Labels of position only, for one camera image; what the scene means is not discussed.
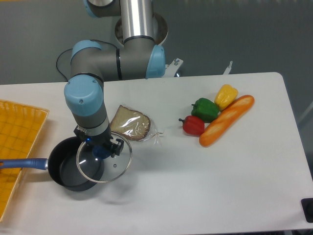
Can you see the black object at table corner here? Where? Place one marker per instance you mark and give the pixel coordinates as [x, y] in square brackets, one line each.
[307, 206]

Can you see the bread slice in plastic wrap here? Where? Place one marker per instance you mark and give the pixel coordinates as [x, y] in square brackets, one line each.
[135, 125]

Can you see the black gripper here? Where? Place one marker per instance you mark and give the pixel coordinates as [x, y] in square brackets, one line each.
[100, 136]

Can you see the toy baguette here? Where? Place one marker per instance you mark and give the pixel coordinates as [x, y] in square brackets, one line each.
[225, 120]

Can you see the black pot with blue handle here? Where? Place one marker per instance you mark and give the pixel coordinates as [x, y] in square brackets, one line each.
[61, 165]

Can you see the orange woven basket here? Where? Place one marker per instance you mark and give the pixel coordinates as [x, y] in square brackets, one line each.
[20, 126]

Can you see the glass lid with blue knob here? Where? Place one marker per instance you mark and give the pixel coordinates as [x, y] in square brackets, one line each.
[96, 164]

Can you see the green toy bell pepper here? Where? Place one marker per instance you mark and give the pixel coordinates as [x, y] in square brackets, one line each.
[205, 109]

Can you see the red toy bell pepper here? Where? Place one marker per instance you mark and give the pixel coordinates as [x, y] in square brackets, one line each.
[193, 125]

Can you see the yellow toy bell pepper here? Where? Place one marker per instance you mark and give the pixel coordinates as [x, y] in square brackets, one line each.
[225, 96]

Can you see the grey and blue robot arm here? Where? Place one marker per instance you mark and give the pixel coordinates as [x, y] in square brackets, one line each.
[91, 65]

